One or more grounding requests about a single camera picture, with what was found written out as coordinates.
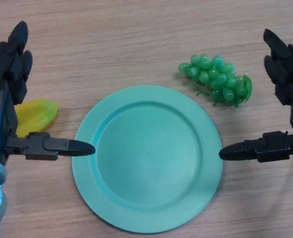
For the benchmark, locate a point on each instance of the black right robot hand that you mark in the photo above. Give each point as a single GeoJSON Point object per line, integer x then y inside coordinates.
{"type": "Point", "coordinates": [287, 72]}

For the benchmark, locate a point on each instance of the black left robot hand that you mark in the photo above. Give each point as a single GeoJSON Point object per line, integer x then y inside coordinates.
{"type": "Point", "coordinates": [0, 106]}

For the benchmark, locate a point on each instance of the yellow starfruit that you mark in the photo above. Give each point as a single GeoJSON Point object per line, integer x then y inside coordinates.
{"type": "Point", "coordinates": [37, 116]}

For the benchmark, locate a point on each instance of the green grape bunch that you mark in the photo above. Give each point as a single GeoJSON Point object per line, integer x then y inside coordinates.
{"type": "Point", "coordinates": [218, 79]}

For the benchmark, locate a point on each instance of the green round plate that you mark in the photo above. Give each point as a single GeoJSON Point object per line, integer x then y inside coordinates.
{"type": "Point", "coordinates": [148, 161]}

